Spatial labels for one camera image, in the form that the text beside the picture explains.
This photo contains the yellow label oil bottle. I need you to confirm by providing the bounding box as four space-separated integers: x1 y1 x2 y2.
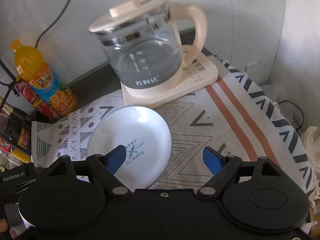
0 97 32 163

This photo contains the orange juice bottle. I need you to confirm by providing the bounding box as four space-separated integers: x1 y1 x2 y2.
10 39 78 117

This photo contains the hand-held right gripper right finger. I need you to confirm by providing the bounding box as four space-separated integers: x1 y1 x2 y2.
197 146 282 197

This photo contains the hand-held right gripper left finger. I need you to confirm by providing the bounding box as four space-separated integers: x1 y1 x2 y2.
40 144 132 196

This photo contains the glass electric kettle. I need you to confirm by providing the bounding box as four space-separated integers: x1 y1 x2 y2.
89 0 207 91

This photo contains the cream kettle base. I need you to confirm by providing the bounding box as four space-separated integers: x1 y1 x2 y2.
121 44 218 107

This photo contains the thin black cable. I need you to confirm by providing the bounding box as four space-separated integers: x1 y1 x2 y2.
277 100 306 131

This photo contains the red cola can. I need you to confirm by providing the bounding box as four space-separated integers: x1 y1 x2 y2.
14 79 42 105
32 99 58 120

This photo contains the white blue-rimmed plate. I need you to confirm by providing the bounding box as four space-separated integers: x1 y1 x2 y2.
87 106 173 189

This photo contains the patterned fringed table cloth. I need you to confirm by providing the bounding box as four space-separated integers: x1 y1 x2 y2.
30 46 316 201

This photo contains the black power cable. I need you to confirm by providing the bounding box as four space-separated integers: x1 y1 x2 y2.
34 0 78 49

